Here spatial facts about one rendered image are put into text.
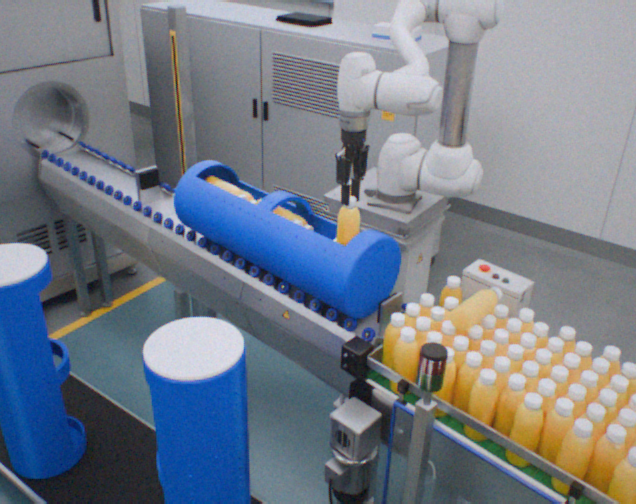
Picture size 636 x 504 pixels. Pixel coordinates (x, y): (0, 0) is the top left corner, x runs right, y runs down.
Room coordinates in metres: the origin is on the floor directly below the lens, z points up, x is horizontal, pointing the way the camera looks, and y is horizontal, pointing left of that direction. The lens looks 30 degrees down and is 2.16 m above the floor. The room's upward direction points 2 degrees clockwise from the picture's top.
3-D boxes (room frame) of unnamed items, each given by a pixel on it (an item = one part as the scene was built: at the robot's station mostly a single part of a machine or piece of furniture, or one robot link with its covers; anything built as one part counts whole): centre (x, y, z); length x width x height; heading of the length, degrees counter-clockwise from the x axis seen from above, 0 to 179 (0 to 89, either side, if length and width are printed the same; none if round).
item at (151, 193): (2.59, 0.75, 1.00); 0.10 x 0.04 x 0.15; 137
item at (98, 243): (3.11, 1.22, 0.31); 0.06 x 0.06 x 0.63; 47
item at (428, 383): (1.16, -0.27, 1.18); 0.06 x 0.06 x 0.05
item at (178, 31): (2.94, 0.65, 0.85); 0.06 x 0.06 x 1.70; 47
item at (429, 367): (1.16, -0.27, 1.23); 0.06 x 0.06 x 0.04
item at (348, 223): (1.80, -0.09, 1.22); 0.07 x 0.07 x 0.19
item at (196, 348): (1.44, 0.34, 1.03); 0.28 x 0.28 x 0.01
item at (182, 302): (2.34, 0.59, 0.31); 0.06 x 0.06 x 0.63; 47
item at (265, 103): (4.13, 0.24, 0.72); 2.15 x 0.54 x 1.45; 54
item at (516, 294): (1.76, -0.58, 1.05); 0.20 x 0.10 x 0.10; 47
